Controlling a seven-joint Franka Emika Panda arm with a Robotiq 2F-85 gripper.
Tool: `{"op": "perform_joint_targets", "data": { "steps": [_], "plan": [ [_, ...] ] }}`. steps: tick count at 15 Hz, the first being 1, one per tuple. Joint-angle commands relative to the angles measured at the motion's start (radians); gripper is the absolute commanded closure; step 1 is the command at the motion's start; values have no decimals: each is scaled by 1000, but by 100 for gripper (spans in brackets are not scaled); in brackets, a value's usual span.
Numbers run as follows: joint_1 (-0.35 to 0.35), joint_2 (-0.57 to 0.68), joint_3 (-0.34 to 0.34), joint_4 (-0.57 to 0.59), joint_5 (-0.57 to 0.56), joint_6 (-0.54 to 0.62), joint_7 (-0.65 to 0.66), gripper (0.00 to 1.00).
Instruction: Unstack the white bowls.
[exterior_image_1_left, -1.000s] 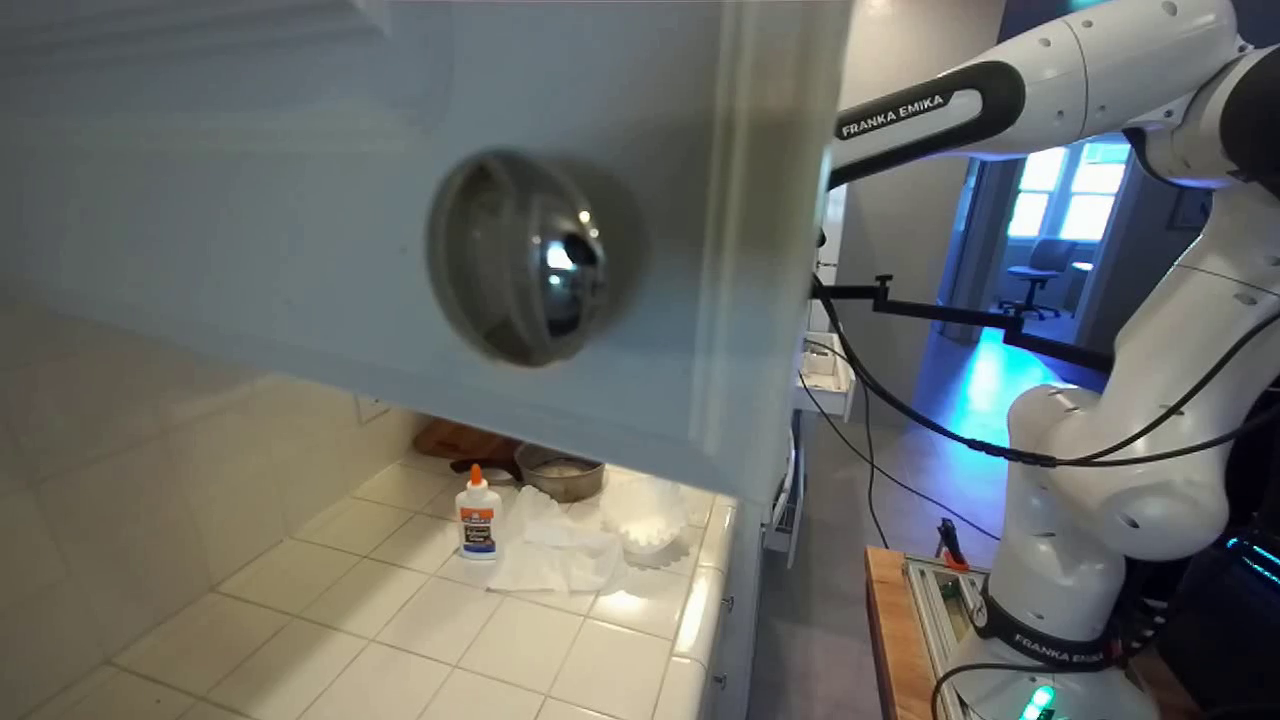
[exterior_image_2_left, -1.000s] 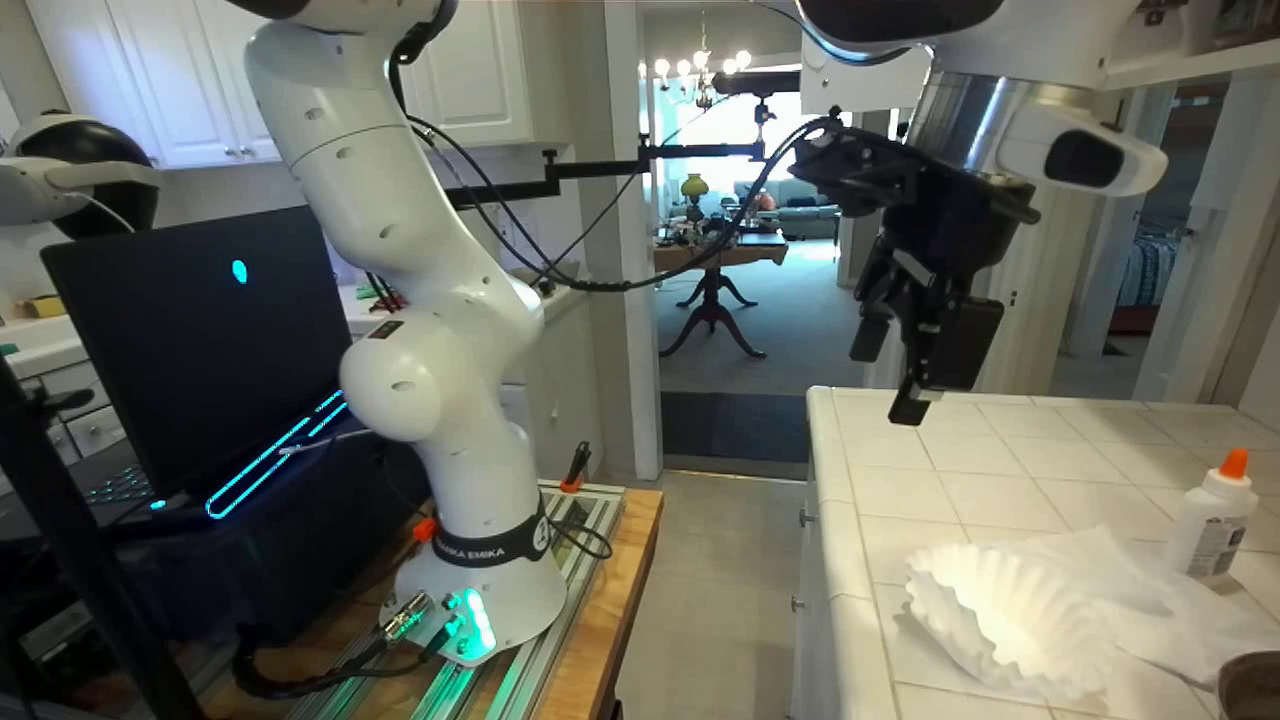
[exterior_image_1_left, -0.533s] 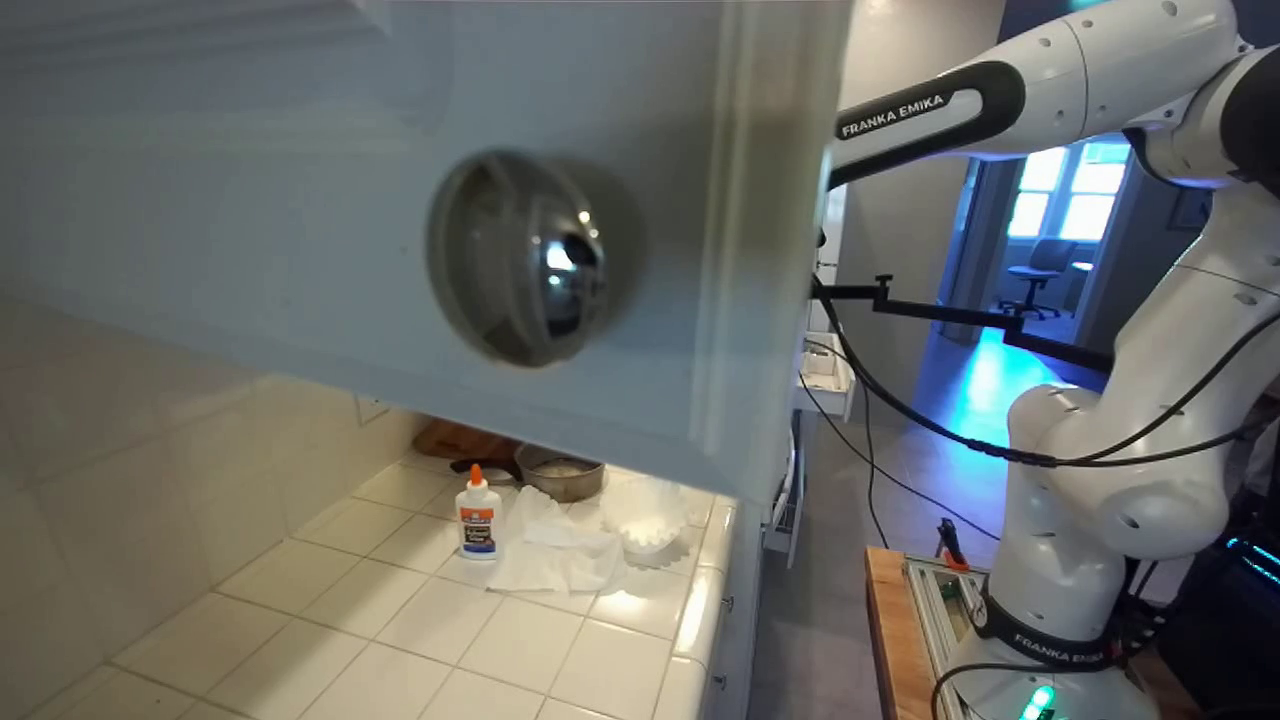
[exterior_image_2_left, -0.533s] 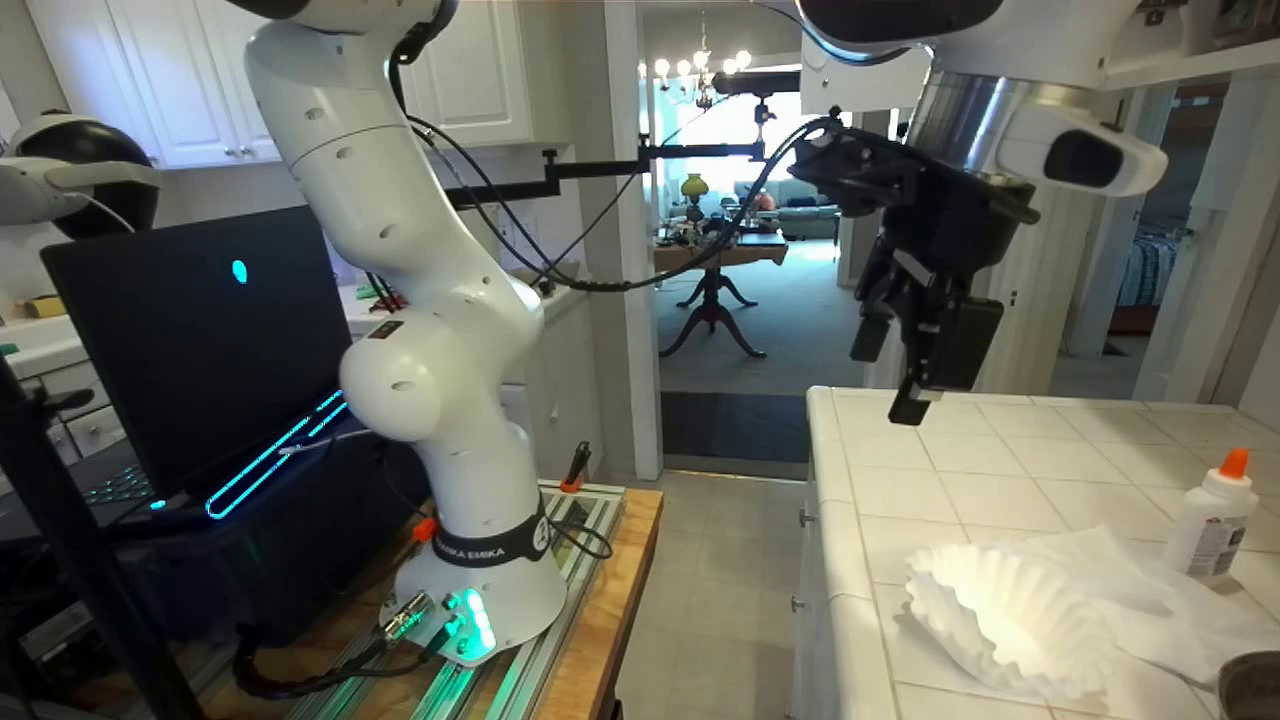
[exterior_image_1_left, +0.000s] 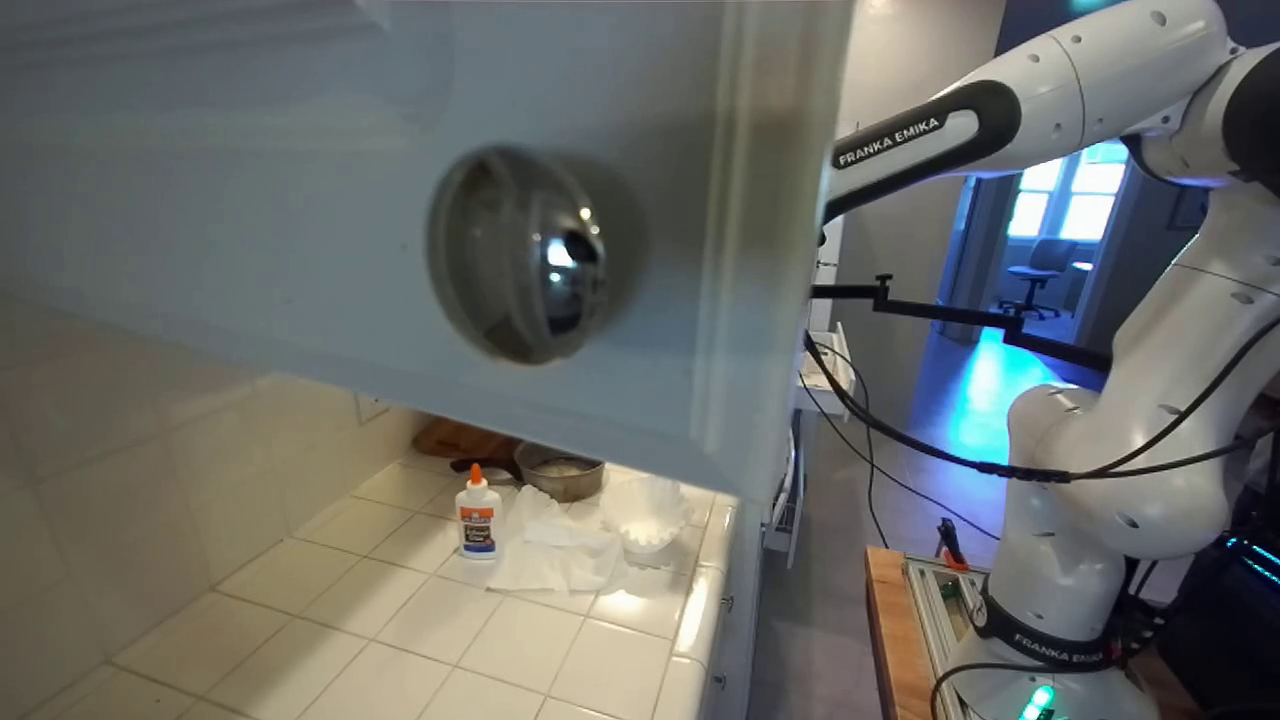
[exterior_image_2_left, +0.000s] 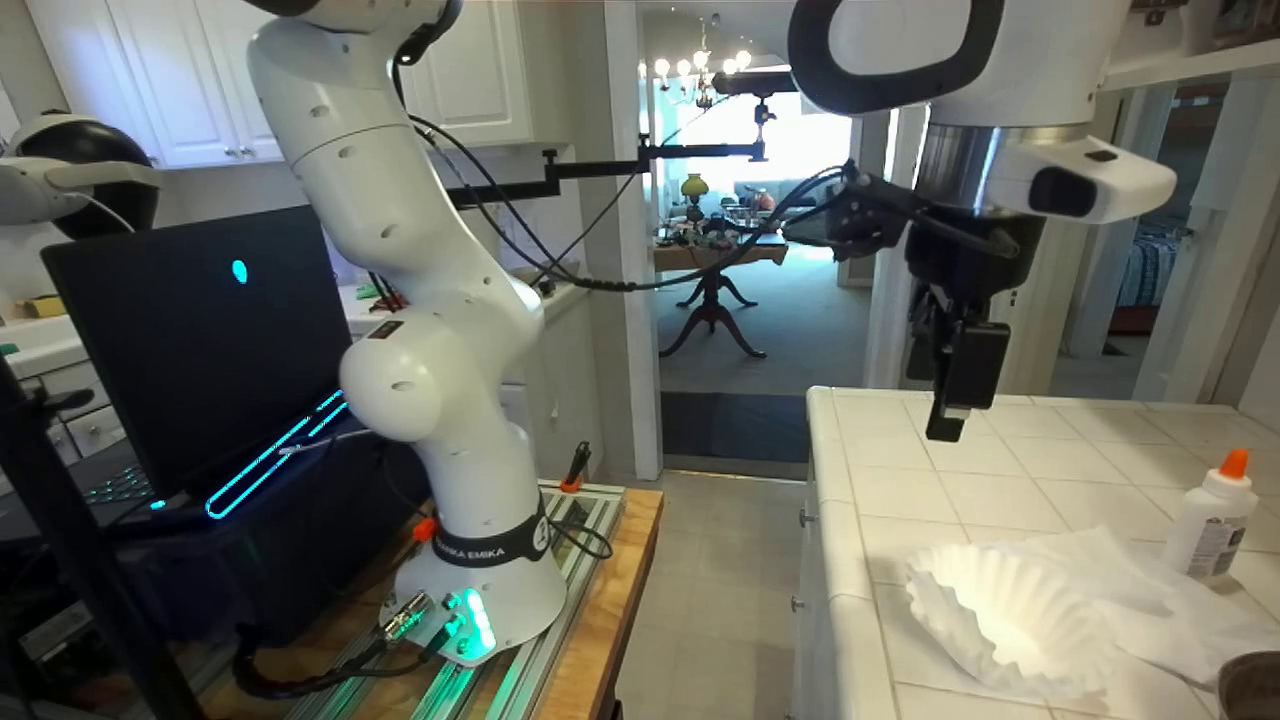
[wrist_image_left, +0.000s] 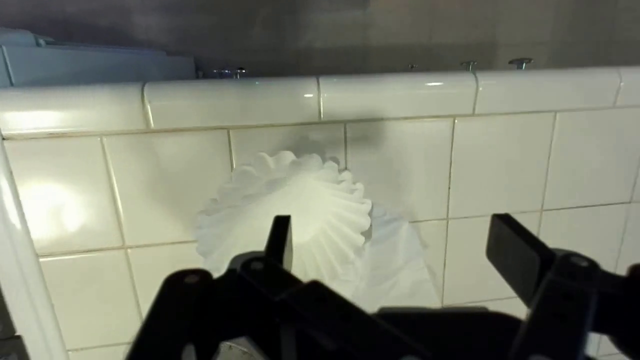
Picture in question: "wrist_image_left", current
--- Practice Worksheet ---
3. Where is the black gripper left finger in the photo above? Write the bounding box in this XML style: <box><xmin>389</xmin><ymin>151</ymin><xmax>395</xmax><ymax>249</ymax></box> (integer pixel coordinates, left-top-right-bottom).
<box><xmin>125</xmin><ymin>214</ymin><xmax>416</xmax><ymax>360</ymax></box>

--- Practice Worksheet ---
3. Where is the white cloth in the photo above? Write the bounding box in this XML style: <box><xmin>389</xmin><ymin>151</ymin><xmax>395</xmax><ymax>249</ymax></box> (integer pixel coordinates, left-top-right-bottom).
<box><xmin>252</xmin><ymin>147</ymin><xmax>375</xmax><ymax>286</ymax></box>

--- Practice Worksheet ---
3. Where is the white fluted paper bowl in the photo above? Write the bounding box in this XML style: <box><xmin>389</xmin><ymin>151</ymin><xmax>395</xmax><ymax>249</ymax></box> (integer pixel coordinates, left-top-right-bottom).
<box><xmin>193</xmin><ymin>164</ymin><xmax>281</xmax><ymax>276</ymax></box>

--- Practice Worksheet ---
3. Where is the blue grey box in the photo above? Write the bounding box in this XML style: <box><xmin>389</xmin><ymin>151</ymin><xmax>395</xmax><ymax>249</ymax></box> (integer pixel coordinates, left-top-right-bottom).
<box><xmin>0</xmin><ymin>27</ymin><xmax>196</xmax><ymax>87</ymax></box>

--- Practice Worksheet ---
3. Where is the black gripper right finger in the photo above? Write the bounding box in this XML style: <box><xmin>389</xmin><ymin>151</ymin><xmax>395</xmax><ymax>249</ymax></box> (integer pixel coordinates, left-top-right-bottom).
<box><xmin>483</xmin><ymin>211</ymin><xmax>640</xmax><ymax>360</ymax></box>

